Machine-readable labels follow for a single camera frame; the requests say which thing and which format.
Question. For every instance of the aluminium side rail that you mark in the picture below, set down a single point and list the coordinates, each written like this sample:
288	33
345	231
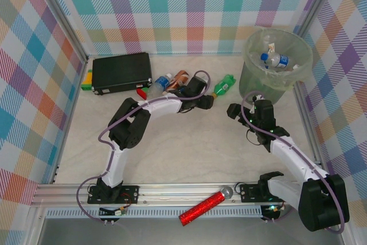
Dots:
314	141
69	118

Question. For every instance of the red toy block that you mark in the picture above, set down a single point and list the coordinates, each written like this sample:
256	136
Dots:
141	93

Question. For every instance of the yellow toy brick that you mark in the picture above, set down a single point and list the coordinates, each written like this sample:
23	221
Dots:
89	78

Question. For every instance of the aluminium wall base strip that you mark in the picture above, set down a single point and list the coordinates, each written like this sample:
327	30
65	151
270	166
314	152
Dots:
172	53

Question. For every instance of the water bottle blue label white cap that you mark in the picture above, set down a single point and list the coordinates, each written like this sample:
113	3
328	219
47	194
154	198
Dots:
162	82

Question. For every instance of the grey metal panel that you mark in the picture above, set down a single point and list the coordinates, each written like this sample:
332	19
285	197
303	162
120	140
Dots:
172	233

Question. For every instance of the aluminium frame post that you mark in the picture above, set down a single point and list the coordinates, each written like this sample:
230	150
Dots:
311	4
61	18

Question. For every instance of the green toy brick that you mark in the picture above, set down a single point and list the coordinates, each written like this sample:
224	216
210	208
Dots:
86	87

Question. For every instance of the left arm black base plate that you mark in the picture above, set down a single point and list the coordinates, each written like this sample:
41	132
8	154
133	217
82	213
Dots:
132	193

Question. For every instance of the green plastic bottle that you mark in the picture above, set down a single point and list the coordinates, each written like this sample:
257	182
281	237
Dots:
225	84

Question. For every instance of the wide aluminium extrusion rail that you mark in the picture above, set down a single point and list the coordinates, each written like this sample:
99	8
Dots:
177	194

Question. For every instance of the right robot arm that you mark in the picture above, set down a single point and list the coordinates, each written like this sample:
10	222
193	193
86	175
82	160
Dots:
324	205

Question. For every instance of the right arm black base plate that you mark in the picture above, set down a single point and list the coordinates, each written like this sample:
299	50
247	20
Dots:
249	193

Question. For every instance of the small connector board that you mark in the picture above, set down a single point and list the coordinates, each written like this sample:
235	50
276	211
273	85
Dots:
121	211
272	208

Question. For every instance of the red glitter toy microphone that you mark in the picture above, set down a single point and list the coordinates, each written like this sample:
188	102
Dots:
205	206

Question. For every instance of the black hard case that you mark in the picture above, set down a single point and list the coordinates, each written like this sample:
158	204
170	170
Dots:
120	73

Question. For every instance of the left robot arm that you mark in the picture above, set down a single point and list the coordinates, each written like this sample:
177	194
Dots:
120	164

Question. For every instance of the green translucent trash bin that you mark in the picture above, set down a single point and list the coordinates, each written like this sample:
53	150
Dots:
258	90

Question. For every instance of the shiny copper brown bottle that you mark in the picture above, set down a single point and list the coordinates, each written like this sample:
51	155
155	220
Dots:
179	77

